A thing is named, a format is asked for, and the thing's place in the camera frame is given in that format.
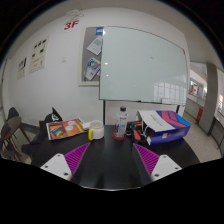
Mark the white mug yellow handle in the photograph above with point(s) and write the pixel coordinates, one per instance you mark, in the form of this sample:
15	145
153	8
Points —
96	130

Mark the colourful rainbow book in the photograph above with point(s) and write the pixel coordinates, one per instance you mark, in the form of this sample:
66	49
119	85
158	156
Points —
64	129

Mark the blue purple cardboard box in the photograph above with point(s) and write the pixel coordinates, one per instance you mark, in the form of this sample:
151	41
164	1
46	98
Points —
162	126

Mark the large glass whiteboard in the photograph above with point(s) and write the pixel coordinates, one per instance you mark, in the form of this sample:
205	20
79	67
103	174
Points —
142	67

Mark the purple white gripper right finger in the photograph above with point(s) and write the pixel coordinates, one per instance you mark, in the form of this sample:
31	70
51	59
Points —
156	166

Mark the red 3F wall sign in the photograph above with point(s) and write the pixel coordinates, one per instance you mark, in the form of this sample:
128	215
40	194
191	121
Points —
70	25

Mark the red round coaster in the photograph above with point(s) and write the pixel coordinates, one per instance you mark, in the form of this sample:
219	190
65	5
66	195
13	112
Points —
118	138

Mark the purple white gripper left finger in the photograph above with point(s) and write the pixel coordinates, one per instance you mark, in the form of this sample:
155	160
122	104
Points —
65	166

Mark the grey pinboard with papers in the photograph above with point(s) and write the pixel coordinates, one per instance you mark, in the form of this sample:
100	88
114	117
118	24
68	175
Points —
90	56

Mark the white wall poster left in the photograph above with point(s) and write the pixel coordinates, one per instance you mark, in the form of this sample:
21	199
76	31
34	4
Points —
21	68

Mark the clear plastic water bottle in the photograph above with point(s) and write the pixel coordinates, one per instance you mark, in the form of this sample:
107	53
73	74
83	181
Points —
121	122

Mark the white wall poster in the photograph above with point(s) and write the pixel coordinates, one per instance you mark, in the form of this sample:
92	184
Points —
21	68
38	54

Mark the red black tool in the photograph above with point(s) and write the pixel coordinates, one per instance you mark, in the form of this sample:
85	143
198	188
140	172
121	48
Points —
133	130

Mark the black chair with cloth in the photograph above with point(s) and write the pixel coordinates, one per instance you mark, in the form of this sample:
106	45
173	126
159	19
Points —
43	134

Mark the round wooden side table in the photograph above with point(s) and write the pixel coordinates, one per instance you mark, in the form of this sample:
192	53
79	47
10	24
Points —
10	127

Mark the white wall poster right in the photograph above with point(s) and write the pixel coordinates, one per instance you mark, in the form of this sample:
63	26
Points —
38	54

